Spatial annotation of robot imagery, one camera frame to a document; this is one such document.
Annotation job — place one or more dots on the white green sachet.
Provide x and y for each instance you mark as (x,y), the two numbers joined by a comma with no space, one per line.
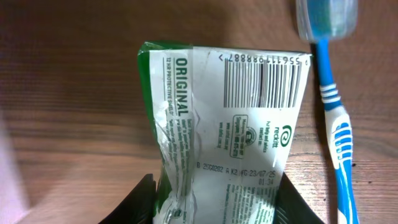
(223,120)

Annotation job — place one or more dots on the blue white toothbrush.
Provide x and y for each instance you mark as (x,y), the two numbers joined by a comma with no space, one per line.
(320,22)

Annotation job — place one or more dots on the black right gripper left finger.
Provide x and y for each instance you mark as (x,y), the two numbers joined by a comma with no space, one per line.
(137,207)

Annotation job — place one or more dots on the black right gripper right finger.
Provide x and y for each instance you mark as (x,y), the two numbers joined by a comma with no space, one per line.
(290,207)

